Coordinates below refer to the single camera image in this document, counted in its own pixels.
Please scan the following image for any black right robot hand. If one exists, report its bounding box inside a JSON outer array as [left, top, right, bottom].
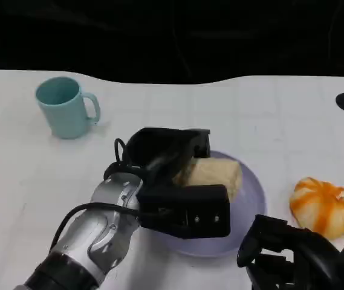
[[236, 214, 344, 290]]

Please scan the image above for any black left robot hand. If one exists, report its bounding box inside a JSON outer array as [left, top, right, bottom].
[[122, 127, 212, 189]]

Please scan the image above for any beige towel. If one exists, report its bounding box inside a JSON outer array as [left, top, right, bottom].
[[173, 158, 243, 204]]

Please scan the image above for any lilac plate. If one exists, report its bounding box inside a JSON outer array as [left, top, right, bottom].
[[147, 150, 267, 258]]

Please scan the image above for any orange and white bread roll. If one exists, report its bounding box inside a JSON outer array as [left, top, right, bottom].
[[289, 176, 344, 241]]

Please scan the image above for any pale green mug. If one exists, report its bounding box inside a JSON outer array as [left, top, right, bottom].
[[35, 76, 102, 140]]

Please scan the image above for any black backdrop curtain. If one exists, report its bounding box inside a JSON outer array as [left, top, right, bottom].
[[0, 0, 344, 86]]

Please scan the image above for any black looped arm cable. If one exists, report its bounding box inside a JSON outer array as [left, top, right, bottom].
[[113, 138, 144, 172]]

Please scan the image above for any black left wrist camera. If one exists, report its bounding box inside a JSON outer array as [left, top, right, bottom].
[[136, 184, 232, 240]]

